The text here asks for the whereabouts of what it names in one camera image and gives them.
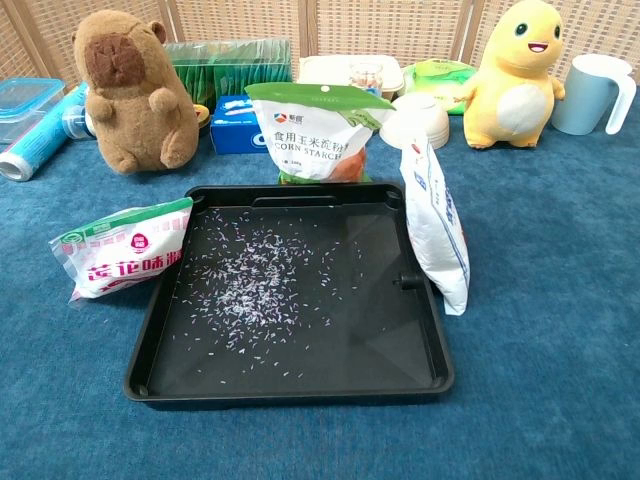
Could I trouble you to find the beige takeaway food container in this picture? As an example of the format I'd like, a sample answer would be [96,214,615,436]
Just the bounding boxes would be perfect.
[297,55,405,103]

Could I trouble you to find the woven rattan folding screen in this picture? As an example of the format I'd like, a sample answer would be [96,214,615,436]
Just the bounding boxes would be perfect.
[0,0,640,90]

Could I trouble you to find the small clear glass jar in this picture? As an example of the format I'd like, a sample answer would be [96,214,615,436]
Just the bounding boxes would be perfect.
[349,62,385,94]

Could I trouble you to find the white blue powder bag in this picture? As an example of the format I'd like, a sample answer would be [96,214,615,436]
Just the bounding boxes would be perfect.
[399,131,471,317]

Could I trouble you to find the yellow dinosaur plush toy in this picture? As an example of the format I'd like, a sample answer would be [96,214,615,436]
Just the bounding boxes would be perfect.
[453,0,567,150]

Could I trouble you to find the green white corn starch bag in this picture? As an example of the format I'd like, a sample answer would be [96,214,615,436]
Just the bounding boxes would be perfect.
[243,81,397,185]

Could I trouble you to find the green clear packet box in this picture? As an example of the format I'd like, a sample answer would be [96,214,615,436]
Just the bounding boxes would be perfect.
[163,38,294,109]

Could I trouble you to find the green yellow snack bag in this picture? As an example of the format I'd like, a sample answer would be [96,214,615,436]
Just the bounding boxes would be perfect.
[402,58,479,116]

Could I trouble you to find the blue cling film roll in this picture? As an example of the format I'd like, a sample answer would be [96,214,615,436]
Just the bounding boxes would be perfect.
[0,82,94,182]

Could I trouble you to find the pink white MSG bag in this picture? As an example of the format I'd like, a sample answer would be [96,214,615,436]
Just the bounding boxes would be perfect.
[48,196,195,308]

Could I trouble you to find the clear blue-lidded storage container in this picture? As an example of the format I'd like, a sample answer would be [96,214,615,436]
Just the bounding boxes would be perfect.
[0,77,67,145]

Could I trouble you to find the blue Oreo cookie box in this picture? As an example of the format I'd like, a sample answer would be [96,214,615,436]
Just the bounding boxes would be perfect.
[209,94,269,156]

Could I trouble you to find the light blue white pitcher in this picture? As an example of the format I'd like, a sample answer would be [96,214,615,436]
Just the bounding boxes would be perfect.
[550,53,638,137]

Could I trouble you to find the brown capybara plush toy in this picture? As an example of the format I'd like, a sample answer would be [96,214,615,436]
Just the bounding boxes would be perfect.
[72,9,201,175]

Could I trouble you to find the beige paper bowl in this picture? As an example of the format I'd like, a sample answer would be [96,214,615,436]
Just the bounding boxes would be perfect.
[379,92,451,151]

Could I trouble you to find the scattered MSG crystals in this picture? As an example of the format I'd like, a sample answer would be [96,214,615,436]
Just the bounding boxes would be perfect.
[169,208,371,385]

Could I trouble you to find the black square plastic tray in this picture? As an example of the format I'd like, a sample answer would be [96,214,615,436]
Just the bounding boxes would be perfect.
[123,182,456,404]

